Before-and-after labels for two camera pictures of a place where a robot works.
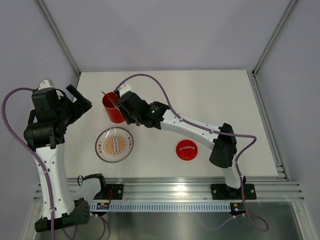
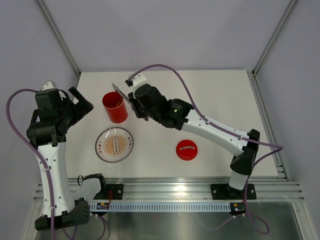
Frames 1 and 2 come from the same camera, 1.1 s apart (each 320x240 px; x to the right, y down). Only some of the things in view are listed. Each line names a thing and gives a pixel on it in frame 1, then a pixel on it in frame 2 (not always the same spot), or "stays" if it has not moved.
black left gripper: (80, 106) stays
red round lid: (186, 150) stays
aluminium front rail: (276, 189) stays
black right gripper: (128, 119) to (135, 106)
